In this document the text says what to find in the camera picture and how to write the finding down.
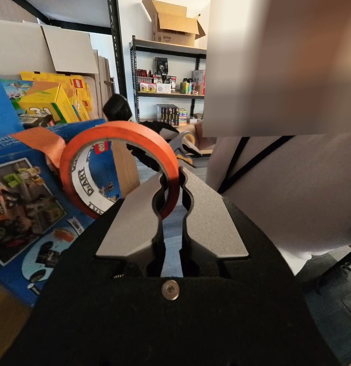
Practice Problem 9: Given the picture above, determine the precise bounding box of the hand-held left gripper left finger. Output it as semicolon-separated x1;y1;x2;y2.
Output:
97;175;167;276

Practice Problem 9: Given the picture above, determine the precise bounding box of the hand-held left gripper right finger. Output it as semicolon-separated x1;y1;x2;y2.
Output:
178;167;248;276

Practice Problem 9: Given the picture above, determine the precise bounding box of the orange tape roll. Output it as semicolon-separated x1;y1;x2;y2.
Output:
13;121;180;221

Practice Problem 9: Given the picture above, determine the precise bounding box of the dark wooden shelf board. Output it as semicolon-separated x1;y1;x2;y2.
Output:
0;140;140;366

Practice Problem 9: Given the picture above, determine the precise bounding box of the small blue toy box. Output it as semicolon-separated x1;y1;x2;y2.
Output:
0;119;125;308

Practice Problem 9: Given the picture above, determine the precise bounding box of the background shelf unit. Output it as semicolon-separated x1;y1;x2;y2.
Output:
130;36;207;123

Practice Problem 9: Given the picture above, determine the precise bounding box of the small black toy box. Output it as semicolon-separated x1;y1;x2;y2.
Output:
18;113;57;129

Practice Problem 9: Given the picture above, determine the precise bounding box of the white shirt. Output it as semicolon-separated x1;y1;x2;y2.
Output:
205;135;351;278

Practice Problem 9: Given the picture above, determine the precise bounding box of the open cardboard box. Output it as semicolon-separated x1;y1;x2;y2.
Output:
142;0;206;47

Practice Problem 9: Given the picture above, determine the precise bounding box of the large blue toy box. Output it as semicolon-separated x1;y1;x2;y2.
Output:
0;66;24;140

